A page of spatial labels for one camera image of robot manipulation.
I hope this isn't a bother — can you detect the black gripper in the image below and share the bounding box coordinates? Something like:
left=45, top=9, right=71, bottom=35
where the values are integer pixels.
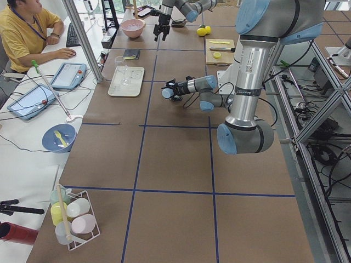
left=154, top=13, right=171, bottom=42
left=162, top=76, right=192, bottom=102

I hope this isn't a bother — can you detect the light blue plastic cup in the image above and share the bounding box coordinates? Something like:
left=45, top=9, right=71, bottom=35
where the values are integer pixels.
left=161, top=88, right=174, bottom=99

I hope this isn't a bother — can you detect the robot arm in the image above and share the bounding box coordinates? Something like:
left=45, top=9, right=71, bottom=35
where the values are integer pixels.
left=153, top=0, right=217, bottom=42
left=162, top=1, right=325, bottom=155

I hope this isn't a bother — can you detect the pink bowl with ice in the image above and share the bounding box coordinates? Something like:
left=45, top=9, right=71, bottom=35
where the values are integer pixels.
left=121, top=19, right=146, bottom=38

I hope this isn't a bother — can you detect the blue bowl with fork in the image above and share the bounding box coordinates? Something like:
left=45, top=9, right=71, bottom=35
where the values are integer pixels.
left=42, top=123, right=77, bottom=153

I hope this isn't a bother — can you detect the grey yellow cloth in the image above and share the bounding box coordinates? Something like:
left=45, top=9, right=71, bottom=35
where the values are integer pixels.
left=123, top=49, right=140, bottom=60

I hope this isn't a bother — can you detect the yellow lemon front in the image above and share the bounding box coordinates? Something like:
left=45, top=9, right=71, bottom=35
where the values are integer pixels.
left=196, top=27, right=207, bottom=37

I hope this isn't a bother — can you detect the yellow lemon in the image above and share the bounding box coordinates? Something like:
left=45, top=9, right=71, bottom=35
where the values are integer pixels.
left=205, top=26, right=211, bottom=35
left=196, top=27, right=207, bottom=37

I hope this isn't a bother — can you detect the cream bear tray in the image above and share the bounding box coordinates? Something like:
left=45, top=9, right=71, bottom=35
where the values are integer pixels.
left=107, top=66, right=145, bottom=97

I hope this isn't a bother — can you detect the yellow lemon back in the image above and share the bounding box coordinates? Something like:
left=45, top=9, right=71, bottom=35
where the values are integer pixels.
left=205, top=26, right=211, bottom=35

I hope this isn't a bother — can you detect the clear wine glass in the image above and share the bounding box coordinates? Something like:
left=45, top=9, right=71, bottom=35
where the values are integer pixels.
left=116, top=65, right=129, bottom=85

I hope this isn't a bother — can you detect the glass beaker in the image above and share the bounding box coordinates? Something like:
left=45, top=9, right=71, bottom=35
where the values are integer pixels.
left=114, top=56, right=127, bottom=67

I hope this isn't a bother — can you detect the yellow plastic knife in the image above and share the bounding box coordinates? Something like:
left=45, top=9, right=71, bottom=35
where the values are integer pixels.
left=209, top=41, right=230, bottom=44

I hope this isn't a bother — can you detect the half lemon slice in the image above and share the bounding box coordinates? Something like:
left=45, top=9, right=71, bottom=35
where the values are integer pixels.
left=213, top=52, right=222, bottom=59

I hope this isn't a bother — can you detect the wooden cutting board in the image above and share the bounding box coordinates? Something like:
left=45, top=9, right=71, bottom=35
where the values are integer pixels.
left=205, top=39, right=235, bottom=65

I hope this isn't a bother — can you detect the steel muddler black tip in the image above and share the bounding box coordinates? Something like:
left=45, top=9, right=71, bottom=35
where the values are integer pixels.
left=209, top=47, right=236, bottom=53

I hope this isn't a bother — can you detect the black keyboard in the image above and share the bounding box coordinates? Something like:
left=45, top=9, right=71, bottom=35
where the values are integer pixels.
left=66, top=23, right=81, bottom=48

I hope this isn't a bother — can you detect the far blue teach pendant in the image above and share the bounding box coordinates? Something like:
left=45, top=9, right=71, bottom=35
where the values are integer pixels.
left=50, top=62, right=87, bottom=90

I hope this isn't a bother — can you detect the blue teach pendant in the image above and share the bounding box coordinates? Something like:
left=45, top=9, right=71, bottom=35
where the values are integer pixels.
left=7, top=84, right=56, bottom=121
left=50, top=62, right=87, bottom=90

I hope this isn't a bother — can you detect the yellow-green plastic fork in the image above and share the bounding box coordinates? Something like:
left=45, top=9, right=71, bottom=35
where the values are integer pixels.
left=54, top=130, right=68, bottom=147

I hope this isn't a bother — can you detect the person in yellow shirt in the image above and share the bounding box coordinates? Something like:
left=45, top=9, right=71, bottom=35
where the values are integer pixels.
left=1, top=1, right=73, bottom=73

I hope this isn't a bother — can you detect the near blue teach pendant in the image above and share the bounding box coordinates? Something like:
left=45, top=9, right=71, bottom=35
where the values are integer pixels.
left=7, top=84, right=56, bottom=121

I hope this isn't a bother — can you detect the white cup in rack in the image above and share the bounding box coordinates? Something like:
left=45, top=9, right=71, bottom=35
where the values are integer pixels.
left=66, top=198, right=90, bottom=218

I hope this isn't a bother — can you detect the pink cup in rack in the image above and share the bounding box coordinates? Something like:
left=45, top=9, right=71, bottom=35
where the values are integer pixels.
left=71, top=214, right=96, bottom=234

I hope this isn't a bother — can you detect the green cup in rack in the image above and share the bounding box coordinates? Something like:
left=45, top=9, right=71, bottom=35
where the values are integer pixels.
left=50, top=186, right=72, bottom=205

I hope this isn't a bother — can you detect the yellow cup in rack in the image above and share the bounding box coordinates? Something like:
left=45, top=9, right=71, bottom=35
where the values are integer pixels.
left=50, top=202, right=63, bottom=226

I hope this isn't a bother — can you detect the clear cup in rack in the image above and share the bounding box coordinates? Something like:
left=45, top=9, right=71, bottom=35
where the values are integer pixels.
left=55, top=221, right=71, bottom=245

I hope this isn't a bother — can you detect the red cylinder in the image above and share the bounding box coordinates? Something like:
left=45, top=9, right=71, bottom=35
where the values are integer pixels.
left=1, top=222, right=39, bottom=245

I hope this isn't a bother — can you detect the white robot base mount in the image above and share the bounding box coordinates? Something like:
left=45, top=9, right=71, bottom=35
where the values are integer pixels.
left=217, top=38, right=242, bottom=84

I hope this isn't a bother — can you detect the aluminium frame post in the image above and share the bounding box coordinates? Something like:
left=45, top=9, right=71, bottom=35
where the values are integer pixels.
left=62, top=0, right=103, bottom=83

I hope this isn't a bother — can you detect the grabber stick green handle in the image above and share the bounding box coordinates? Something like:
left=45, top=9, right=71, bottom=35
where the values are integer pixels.
left=31, top=60, right=83, bottom=123

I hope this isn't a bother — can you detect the white wire cup rack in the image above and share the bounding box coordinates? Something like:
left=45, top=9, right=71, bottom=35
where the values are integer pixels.
left=55, top=184, right=100, bottom=251

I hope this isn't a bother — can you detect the black tripod handle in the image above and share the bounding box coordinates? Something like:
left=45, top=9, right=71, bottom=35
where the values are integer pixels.
left=1, top=199, right=45, bottom=216

